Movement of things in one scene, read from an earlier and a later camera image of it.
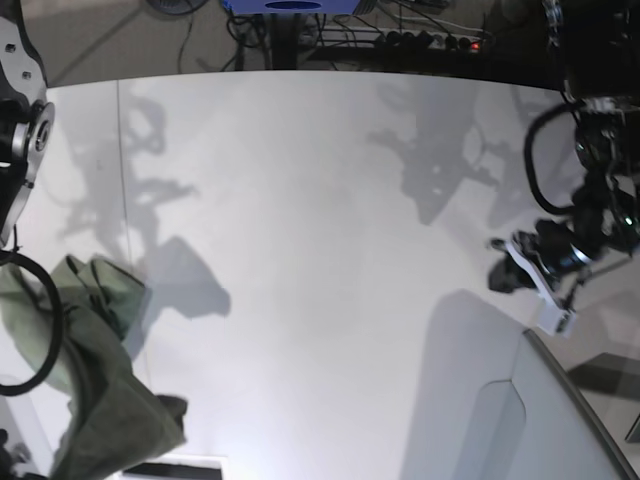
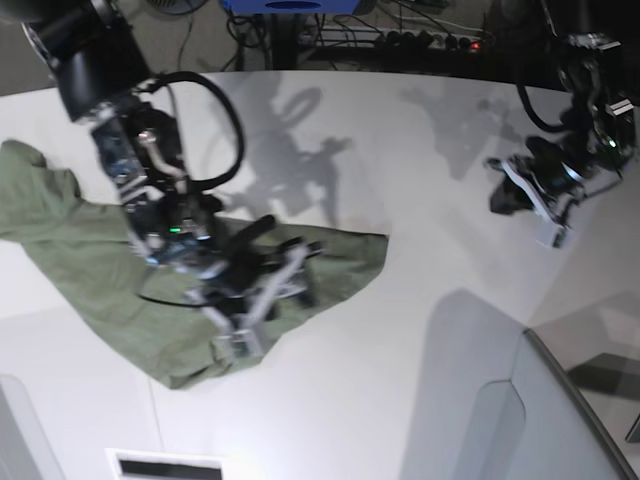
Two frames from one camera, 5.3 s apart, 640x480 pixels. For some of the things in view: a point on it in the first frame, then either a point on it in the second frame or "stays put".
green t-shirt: (68, 328) -> (86, 253)
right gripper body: (553, 259) -> (542, 178)
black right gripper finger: (507, 275) -> (509, 198)
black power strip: (362, 36) stays put
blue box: (291, 7) stays put
